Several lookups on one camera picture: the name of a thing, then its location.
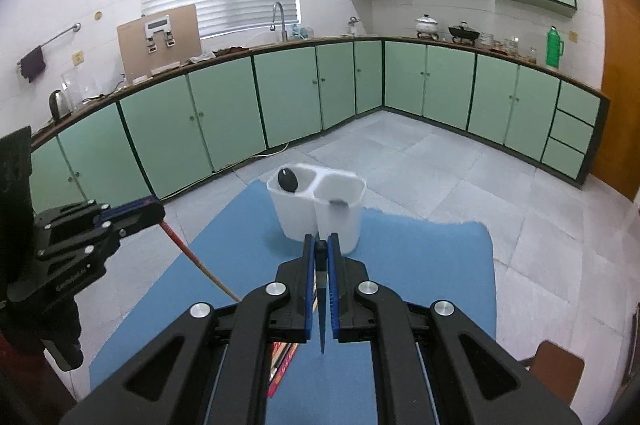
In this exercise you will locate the metal electric kettle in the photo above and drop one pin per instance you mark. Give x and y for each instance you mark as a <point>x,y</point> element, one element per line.
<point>59,104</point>

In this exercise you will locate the wooden door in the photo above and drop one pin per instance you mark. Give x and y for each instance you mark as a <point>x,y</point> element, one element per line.
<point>617,80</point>

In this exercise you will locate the white cooking pot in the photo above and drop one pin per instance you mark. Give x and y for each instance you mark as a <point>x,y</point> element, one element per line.
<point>426,26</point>

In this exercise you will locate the white utensil holder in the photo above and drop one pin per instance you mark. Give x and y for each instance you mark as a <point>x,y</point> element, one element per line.
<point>300,215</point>

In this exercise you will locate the metal faucet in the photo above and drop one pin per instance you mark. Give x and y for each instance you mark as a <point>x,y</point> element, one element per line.
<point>280,17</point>

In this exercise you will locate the white device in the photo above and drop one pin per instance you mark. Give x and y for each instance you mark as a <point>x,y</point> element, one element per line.
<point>159,32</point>

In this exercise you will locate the black chopstick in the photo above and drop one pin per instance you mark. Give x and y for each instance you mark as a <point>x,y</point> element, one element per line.
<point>321,315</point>

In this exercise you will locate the wall outlet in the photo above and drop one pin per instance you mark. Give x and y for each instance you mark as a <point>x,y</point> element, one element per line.
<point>77,57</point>

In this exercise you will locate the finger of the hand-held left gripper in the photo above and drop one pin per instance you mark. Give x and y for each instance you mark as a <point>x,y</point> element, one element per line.
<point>135,205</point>
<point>142,221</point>

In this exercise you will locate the green thermos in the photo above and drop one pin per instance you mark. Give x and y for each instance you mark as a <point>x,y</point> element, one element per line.
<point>554,47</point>

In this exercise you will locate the black spoon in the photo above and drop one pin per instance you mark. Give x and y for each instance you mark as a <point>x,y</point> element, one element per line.
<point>287,180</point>

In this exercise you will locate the metal towel rail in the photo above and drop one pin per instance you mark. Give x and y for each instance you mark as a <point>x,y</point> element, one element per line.
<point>55,39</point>

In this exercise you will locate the blue mat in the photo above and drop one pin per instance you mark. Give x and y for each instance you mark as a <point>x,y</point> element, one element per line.
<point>425,255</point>

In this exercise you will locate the black wok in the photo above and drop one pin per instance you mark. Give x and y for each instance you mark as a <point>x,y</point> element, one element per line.
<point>464,32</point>

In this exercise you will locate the group of condiment jars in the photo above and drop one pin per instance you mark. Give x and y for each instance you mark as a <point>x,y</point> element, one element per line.
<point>505,45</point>

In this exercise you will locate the green base cabinets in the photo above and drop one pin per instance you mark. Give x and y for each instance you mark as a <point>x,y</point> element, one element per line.
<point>225,115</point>

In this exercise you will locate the dark towel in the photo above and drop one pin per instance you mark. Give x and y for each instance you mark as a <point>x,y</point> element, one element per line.
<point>33,64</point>

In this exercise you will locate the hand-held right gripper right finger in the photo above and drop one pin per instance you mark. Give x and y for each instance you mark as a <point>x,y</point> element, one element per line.
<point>334,305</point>

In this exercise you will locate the clear plastic pitcher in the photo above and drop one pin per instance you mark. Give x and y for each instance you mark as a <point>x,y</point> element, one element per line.
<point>72,90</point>

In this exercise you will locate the wooden stool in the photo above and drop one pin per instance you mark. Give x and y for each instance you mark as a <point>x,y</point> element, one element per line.
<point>557,370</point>

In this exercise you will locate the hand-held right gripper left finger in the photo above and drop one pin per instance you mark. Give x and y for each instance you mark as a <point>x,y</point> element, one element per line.
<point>310,305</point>

